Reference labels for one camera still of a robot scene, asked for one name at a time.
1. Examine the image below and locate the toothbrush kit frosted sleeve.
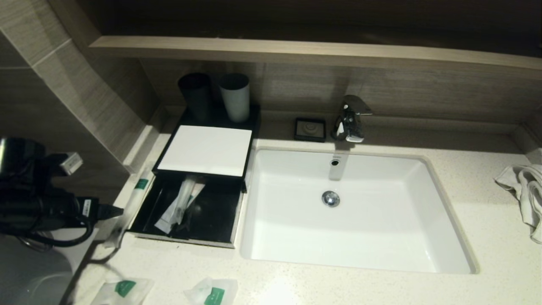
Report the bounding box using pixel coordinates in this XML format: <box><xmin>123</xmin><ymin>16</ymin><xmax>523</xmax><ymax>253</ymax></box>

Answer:
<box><xmin>154</xmin><ymin>176</ymin><xmax>199</xmax><ymax>235</ymax></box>
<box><xmin>104</xmin><ymin>169</ymin><xmax>156</xmax><ymax>249</ymax></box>

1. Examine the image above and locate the black glossy box drawer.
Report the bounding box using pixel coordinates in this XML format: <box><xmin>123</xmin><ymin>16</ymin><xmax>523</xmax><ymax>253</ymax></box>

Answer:
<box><xmin>127</xmin><ymin>173</ymin><xmax>247</xmax><ymax>249</ymax></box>

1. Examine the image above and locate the dark tumbler cup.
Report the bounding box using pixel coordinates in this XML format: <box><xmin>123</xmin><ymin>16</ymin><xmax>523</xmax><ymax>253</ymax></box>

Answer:
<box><xmin>177</xmin><ymin>72</ymin><xmax>213</xmax><ymax>122</ymax></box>

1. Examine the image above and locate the green-label amenity packet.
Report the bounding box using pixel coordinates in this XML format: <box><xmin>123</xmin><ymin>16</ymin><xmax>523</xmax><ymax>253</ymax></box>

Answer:
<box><xmin>91</xmin><ymin>277</ymin><xmax>155</xmax><ymax>305</ymax></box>
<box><xmin>184</xmin><ymin>277</ymin><xmax>238</xmax><ymax>305</ymax></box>

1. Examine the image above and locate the slim frosted sleeve green label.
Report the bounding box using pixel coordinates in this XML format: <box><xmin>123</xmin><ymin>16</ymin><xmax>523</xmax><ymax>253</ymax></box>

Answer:
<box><xmin>188</xmin><ymin>180</ymin><xmax>207</xmax><ymax>212</ymax></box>

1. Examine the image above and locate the white ribbed tray mat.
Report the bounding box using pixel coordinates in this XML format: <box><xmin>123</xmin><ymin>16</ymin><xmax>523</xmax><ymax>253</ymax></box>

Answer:
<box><xmin>158</xmin><ymin>125</ymin><xmax>253</xmax><ymax>177</ymax></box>

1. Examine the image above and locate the grey tumbler cup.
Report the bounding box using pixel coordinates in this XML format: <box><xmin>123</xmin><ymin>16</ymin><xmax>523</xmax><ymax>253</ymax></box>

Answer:
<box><xmin>219</xmin><ymin>73</ymin><xmax>251</xmax><ymax>123</ymax></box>

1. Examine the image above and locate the black square soap dish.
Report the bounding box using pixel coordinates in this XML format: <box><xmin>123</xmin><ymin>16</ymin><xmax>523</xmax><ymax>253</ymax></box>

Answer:
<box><xmin>294</xmin><ymin>117</ymin><xmax>326</xmax><ymax>142</ymax></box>

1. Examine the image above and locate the white rectangular sink basin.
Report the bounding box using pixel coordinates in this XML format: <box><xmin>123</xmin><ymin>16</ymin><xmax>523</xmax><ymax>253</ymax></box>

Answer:
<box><xmin>240</xmin><ymin>146</ymin><xmax>480</xmax><ymax>275</ymax></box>

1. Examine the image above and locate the chrome sink faucet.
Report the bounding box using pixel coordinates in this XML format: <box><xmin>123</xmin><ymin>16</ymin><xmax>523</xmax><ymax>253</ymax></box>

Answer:
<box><xmin>331</xmin><ymin>95</ymin><xmax>373</xmax><ymax>143</ymax></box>

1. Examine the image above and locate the white crumpled towel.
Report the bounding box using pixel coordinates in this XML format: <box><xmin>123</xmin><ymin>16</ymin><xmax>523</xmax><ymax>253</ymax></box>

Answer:
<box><xmin>494</xmin><ymin>164</ymin><xmax>542</xmax><ymax>244</ymax></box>

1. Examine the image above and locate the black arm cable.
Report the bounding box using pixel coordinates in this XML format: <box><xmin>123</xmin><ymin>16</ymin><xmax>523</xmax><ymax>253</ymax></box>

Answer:
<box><xmin>13</xmin><ymin>214</ymin><xmax>94</xmax><ymax>249</ymax></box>

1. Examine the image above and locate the wooden wall shelf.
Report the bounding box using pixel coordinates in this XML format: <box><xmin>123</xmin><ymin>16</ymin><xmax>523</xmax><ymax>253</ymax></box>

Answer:
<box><xmin>89</xmin><ymin>36</ymin><xmax>542</xmax><ymax>70</ymax></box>

